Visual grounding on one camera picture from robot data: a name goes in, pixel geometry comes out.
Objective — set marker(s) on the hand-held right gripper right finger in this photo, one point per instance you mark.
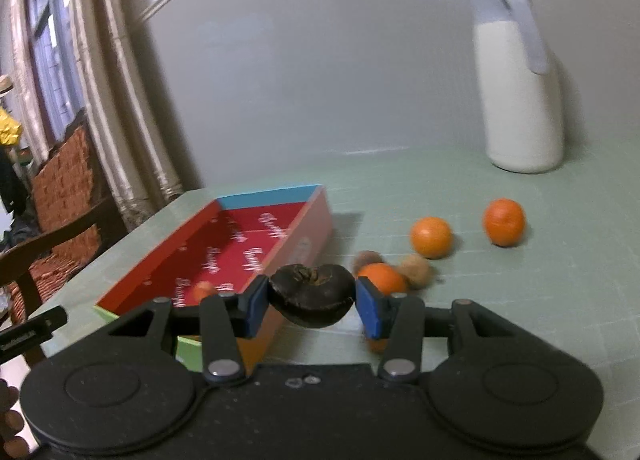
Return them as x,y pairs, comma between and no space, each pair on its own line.
370,311

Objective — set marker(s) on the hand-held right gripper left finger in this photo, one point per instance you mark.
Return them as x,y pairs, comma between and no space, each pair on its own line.
256,309

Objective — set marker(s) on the dark brown water caltrop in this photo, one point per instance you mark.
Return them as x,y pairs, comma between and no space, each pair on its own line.
310,297

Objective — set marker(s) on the red cardboard box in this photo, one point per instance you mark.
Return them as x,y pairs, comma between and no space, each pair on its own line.
235,240

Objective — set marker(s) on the orange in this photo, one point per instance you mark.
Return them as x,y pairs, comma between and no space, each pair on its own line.
384,279
504,221
431,237
201,291

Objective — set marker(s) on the person's left hand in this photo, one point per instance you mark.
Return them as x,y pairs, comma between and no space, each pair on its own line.
7,422

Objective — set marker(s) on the brown walnut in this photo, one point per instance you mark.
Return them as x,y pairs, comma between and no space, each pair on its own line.
416,270
369,258

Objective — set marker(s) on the wooden woven chair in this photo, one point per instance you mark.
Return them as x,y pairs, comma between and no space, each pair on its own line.
65,180

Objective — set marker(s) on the yellow cloth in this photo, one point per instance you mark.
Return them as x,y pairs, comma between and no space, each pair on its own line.
7,127

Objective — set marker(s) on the beige curtain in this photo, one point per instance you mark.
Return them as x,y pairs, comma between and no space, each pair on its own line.
125,105

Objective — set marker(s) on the white thermos jug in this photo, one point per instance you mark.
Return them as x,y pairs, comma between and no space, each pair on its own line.
520,105

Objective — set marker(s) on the window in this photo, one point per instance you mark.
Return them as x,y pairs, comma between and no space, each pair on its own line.
52,45

